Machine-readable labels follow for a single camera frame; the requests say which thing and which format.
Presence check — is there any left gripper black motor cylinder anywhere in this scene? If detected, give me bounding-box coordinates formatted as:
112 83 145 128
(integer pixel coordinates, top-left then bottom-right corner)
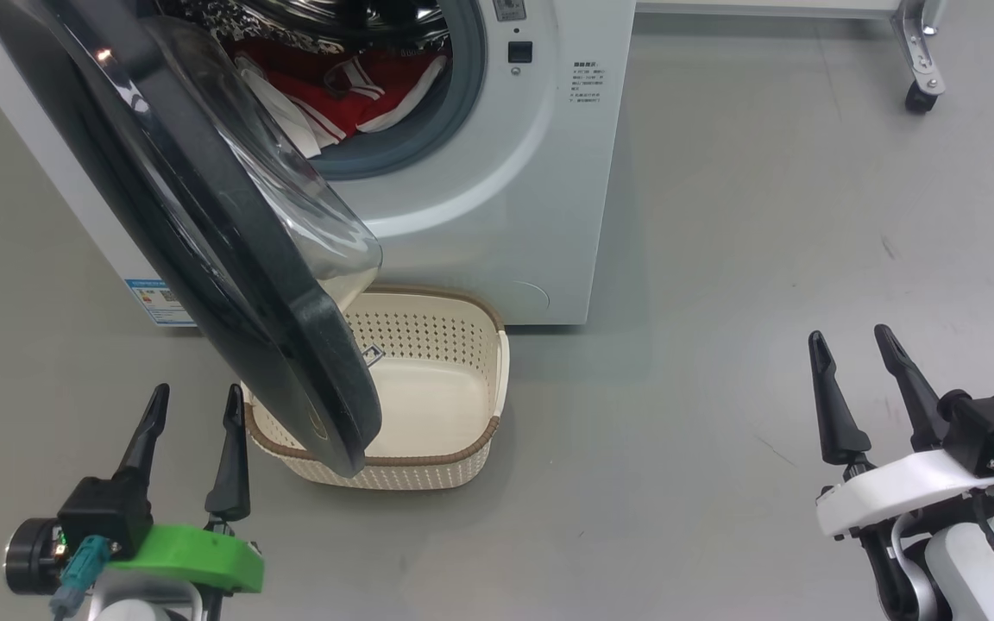
3 517 66 597

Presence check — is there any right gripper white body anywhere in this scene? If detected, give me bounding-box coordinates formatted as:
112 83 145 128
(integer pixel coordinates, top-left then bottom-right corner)
815 448 994 540

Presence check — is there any black round glass washer door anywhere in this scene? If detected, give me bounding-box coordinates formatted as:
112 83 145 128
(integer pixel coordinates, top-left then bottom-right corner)
0 0 384 479

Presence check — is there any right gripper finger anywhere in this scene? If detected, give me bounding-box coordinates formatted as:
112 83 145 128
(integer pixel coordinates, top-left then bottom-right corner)
808 330 873 471
874 324 951 454

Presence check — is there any white trolley frame bar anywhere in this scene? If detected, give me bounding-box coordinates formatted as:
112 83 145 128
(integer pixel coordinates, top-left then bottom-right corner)
635 0 905 21

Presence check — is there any cream perforated laundry basket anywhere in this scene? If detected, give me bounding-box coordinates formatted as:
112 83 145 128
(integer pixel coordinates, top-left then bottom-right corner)
242 285 512 492

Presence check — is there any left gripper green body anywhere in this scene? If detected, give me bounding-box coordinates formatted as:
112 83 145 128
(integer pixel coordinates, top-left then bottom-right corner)
107 524 266 595

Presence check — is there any red white-striped jersey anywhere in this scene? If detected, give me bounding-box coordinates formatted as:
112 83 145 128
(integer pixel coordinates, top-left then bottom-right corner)
234 52 377 161

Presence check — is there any blue energy label sticker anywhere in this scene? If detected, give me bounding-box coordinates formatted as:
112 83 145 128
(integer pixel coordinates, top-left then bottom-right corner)
124 278 197 328

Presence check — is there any grey trolley leg with caster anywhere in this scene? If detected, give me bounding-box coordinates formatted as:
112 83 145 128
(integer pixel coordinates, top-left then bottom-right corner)
891 0 949 116

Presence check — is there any white washing machine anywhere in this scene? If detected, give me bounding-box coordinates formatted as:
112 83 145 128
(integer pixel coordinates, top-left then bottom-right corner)
0 0 637 329

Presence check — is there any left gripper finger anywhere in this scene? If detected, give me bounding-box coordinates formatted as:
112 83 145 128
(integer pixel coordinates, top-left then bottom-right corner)
115 384 171 484
205 384 252 527

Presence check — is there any steel washer drum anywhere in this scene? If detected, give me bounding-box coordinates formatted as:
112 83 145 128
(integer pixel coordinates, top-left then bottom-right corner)
156 0 451 54

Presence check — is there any clear warning text sticker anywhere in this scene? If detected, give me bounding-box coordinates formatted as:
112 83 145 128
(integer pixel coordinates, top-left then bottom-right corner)
572 60 607 105

